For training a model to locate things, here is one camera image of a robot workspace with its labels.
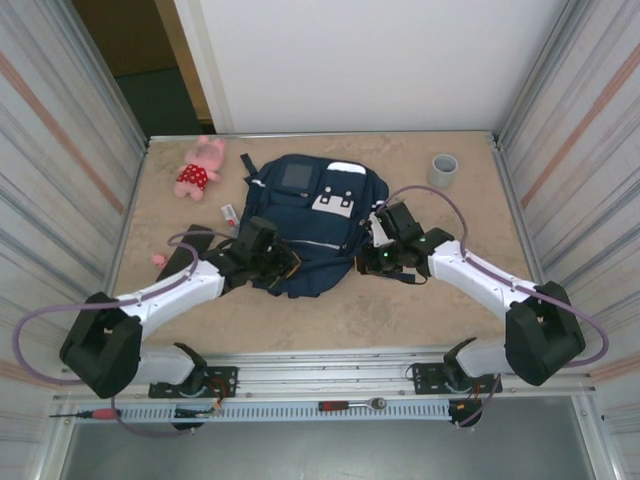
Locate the navy blue student backpack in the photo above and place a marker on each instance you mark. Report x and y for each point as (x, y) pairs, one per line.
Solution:
(320, 240)

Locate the small white red box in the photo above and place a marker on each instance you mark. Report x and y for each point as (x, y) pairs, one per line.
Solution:
(229, 215)

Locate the black book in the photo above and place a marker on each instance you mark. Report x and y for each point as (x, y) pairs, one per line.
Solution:
(190, 245)

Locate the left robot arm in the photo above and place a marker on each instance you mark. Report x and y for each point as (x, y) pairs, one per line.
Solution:
(170, 295)

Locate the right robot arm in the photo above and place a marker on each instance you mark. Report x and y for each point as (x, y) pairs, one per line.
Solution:
(475, 280)

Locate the grey ceramic cup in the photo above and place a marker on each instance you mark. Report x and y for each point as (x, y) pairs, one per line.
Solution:
(442, 172)

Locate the small pink pig figure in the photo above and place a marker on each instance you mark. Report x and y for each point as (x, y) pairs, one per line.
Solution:
(159, 260)

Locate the pink plush pig toy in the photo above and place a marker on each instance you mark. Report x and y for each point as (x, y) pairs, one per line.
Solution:
(197, 170)

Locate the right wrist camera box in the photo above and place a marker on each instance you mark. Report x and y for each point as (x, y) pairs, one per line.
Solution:
(380, 232)

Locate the aluminium table rail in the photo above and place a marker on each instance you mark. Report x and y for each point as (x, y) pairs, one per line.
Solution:
(325, 372)

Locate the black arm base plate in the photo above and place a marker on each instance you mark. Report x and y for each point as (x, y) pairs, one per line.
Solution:
(225, 380)
(425, 380)

